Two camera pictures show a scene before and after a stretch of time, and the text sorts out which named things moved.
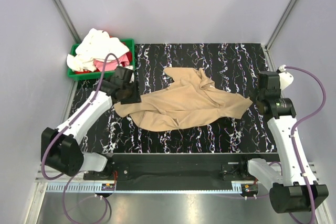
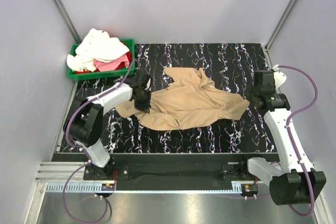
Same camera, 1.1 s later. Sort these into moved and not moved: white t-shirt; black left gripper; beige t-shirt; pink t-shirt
Moved: black left gripper
Not moved: beige t-shirt; white t-shirt; pink t-shirt
